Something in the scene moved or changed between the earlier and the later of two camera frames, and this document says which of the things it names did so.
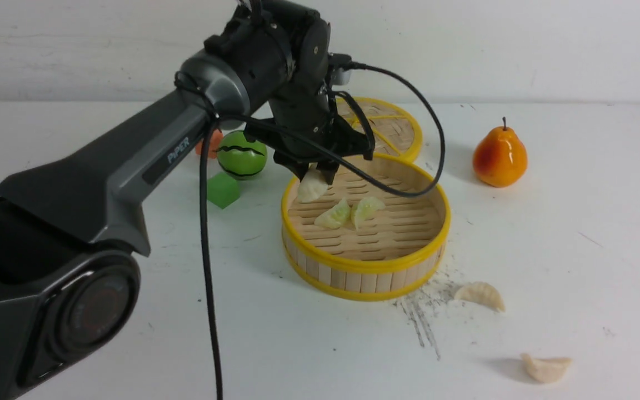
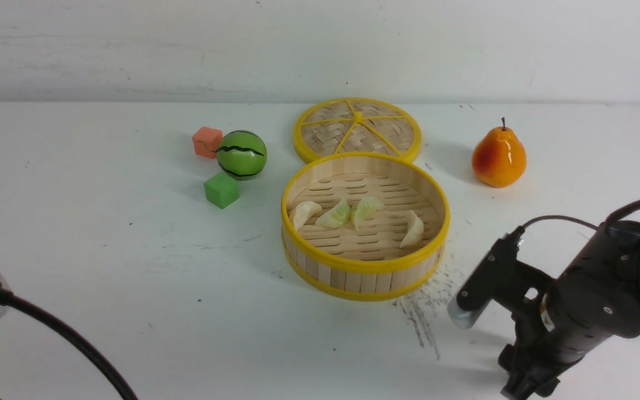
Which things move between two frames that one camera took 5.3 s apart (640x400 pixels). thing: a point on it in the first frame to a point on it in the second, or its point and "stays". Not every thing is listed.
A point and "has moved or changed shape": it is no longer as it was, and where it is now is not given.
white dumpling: [481, 292] has moved or changed shape
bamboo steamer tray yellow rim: [379, 233] stays
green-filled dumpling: [336, 216] stays
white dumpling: [313, 185] to [303, 211]
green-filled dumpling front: [366, 209] stays
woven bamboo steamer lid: [395, 132] stays
